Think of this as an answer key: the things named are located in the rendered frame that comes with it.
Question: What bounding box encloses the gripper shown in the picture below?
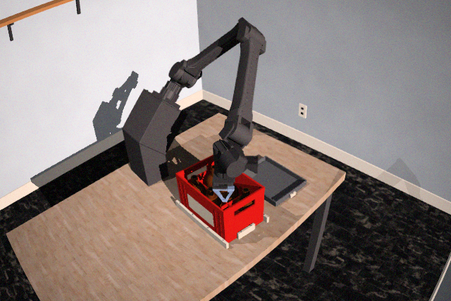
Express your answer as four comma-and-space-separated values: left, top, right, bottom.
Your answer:
212, 161, 235, 202

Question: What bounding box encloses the red crate with dividers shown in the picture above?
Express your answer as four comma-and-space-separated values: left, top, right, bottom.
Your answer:
178, 159, 265, 243

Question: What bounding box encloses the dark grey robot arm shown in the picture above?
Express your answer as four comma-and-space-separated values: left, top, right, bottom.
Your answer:
152, 17, 266, 179

